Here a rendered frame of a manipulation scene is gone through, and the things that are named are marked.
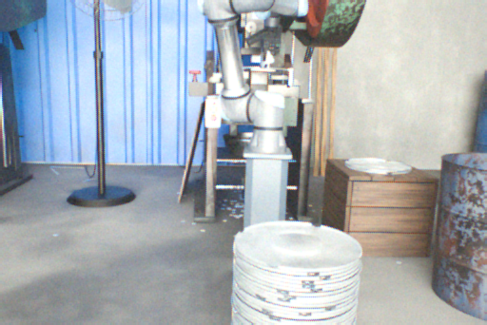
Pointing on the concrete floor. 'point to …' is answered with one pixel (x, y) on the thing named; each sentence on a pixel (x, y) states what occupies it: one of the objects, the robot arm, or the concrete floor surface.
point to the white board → (192, 149)
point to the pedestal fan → (87, 198)
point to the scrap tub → (461, 234)
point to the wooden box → (381, 209)
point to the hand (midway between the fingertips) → (262, 66)
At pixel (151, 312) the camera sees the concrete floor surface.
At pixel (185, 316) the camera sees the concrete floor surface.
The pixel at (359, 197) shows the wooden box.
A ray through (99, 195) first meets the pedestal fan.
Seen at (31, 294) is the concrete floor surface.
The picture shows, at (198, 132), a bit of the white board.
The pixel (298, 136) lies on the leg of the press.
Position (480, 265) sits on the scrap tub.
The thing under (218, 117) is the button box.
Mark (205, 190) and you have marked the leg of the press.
